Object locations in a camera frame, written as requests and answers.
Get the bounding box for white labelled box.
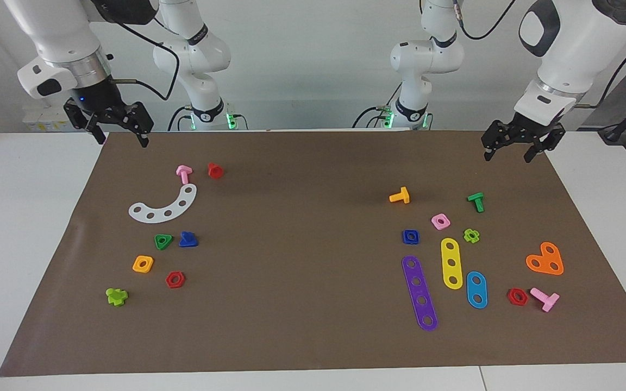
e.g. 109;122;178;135
22;106;76;132

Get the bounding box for white curved perforated plate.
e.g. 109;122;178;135
128;184;198;224

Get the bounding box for yellow three-hole strip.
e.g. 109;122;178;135
441;238;464;290

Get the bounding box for orange heart-shaped plate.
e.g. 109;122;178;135
525;242;565;276

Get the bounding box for blue two-hole strip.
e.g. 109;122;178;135
466;271;489;310

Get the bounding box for purple four-hole strip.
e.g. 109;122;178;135
402;255;439;332

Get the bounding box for brown table mat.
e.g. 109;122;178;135
0;130;626;377

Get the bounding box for black right base cable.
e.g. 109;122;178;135
168;106;191;132

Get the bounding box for black base cable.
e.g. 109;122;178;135
352;106;395;129
168;106;191;132

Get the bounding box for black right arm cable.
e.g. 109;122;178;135
108;16;181;102

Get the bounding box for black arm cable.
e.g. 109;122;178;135
452;0;626;109
108;16;181;102

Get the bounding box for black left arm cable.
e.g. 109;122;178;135
452;0;626;109

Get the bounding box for black left base cable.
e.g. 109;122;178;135
352;106;395;129

